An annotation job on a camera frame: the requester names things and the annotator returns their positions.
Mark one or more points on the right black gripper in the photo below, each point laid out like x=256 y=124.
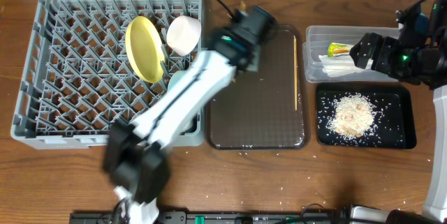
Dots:
x=386 y=46

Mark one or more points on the green yellow snack wrapper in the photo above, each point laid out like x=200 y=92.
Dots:
x=338 y=49

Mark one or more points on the wooden chopstick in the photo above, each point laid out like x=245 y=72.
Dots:
x=243 y=6
x=295 y=73

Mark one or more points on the light blue bowl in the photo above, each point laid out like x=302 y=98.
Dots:
x=176 y=77

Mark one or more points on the yellow round plate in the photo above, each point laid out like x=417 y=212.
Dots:
x=143 y=48

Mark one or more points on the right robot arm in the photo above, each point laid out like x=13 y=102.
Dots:
x=417 y=56

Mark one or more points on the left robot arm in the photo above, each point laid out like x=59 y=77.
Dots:
x=136 y=156

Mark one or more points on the clear plastic waste bin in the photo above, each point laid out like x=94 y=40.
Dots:
x=321 y=68

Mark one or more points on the pile of rice waste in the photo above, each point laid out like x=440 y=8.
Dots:
x=354 y=116

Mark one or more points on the black rectangular tray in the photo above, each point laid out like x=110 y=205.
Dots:
x=396 y=128

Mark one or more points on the dark brown serving tray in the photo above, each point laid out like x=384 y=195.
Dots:
x=256 y=111

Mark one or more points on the grey plastic dish rack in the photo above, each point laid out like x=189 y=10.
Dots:
x=77 y=79

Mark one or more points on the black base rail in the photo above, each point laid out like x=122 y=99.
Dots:
x=181 y=217

